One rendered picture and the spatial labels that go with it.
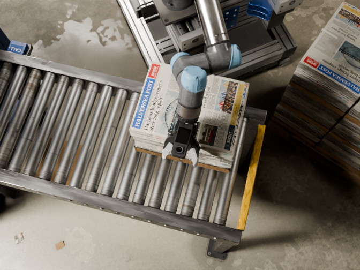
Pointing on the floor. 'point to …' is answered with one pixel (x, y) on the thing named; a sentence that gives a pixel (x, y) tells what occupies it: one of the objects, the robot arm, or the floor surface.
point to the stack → (327, 94)
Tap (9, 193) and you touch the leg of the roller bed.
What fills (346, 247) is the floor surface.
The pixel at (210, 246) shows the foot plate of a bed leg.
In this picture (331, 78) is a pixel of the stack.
